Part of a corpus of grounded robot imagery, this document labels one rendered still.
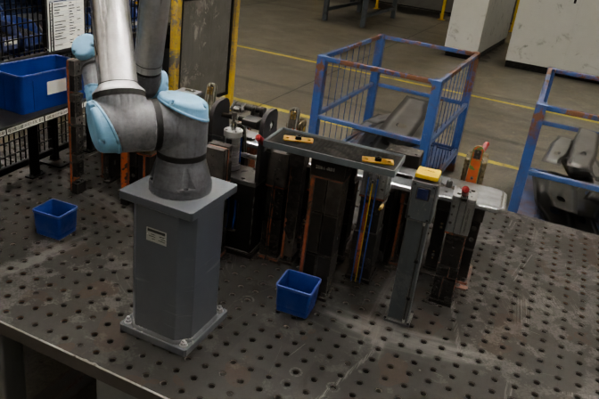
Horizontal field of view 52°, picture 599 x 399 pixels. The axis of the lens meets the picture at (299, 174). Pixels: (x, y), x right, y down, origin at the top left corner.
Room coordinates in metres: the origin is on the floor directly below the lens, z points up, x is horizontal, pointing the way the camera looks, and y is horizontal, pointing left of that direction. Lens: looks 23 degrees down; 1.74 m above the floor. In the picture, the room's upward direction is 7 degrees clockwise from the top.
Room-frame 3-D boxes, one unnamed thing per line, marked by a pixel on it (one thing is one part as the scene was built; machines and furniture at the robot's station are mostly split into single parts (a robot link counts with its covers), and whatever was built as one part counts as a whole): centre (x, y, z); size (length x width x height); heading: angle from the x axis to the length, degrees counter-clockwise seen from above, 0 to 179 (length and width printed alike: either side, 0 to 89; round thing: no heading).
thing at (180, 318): (1.35, 0.28, 0.90); 0.21 x 0.21 x 0.40; 68
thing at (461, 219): (1.63, -0.48, 0.88); 0.11 x 0.10 x 0.36; 162
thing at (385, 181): (1.71, -0.23, 0.90); 0.13 x 0.10 x 0.41; 162
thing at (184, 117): (1.35, 0.29, 1.27); 0.13 x 0.12 x 0.14; 119
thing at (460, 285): (1.78, -0.57, 0.84); 0.18 x 0.06 x 0.29; 162
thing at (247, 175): (1.81, 0.19, 0.94); 0.18 x 0.13 x 0.49; 72
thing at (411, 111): (4.22, -0.62, 0.47); 1.20 x 0.80 x 0.95; 157
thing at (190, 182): (1.35, 0.28, 1.15); 0.15 x 0.15 x 0.10
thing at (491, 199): (1.97, 0.01, 1.00); 1.38 x 0.22 x 0.02; 72
